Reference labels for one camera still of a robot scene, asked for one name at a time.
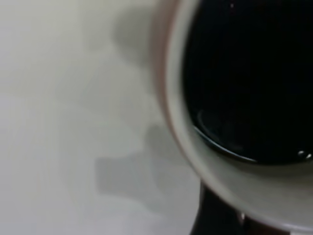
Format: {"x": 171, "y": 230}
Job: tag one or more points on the red ceramic mug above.
{"x": 176, "y": 102}

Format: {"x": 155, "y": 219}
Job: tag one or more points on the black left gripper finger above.
{"x": 215, "y": 218}

